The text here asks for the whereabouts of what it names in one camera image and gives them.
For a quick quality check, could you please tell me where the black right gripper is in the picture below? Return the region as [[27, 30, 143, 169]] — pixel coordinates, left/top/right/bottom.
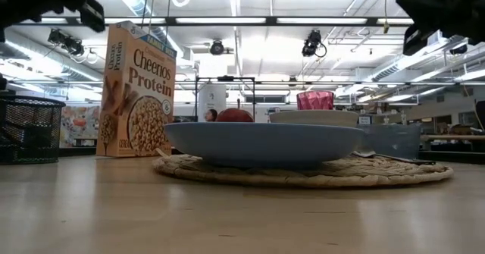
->
[[394, 0, 485, 57]]

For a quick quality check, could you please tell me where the white bowl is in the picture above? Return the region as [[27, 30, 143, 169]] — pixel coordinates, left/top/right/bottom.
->
[[268, 109, 360, 128]]

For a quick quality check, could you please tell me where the round woven placemat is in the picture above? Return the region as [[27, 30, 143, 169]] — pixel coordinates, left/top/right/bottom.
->
[[152, 153, 455, 189]]

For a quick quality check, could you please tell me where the blue plate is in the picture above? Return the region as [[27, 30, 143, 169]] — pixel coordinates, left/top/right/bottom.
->
[[163, 121, 366, 168]]

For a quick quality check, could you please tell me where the black mesh cup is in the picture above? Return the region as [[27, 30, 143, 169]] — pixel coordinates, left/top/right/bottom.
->
[[0, 95, 67, 166]]

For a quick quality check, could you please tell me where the red apple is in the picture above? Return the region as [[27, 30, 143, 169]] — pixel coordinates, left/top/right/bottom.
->
[[215, 99, 255, 124]]

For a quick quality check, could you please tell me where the white cylindrical column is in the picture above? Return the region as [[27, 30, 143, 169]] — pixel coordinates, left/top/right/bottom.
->
[[197, 83, 228, 124]]

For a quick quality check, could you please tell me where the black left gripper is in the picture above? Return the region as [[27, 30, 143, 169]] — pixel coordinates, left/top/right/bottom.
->
[[0, 0, 107, 33]]

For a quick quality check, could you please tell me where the pink faceted cup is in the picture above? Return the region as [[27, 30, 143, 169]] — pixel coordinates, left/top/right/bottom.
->
[[296, 90, 336, 111]]

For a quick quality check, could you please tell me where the Cheerios Protein cereal box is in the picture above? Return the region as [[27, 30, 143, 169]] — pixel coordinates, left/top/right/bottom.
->
[[95, 20, 178, 158]]

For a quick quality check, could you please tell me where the black aluminium rig frame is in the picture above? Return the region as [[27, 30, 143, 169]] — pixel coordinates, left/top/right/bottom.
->
[[14, 16, 416, 28]]

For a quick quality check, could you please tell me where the grey plastic bin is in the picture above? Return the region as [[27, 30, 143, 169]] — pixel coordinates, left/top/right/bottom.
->
[[355, 124, 422, 161]]

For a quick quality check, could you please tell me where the hanging cable with yellow plug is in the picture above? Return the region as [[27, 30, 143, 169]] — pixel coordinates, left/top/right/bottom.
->
[[381, 0, 391, 35]]

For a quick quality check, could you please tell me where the metal spoon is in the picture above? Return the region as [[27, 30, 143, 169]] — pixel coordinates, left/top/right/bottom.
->
[[352, 149, 437, 167]]

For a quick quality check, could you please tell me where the colourful floral poster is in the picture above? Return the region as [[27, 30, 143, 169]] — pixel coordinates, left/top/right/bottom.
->
[[59, 105, 101, 149]]

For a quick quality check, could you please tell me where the round black ceiling fixture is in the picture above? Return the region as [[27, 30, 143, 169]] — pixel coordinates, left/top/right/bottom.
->
[[209, 39, 226, 56]]

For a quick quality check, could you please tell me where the black metal stand frame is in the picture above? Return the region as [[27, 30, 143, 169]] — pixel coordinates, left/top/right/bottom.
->
[[194, 75, 257, 124]]

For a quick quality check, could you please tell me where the black ceiling-mounted camera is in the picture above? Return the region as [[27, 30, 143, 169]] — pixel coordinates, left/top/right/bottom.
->
[[47, 28, 86, 57]]

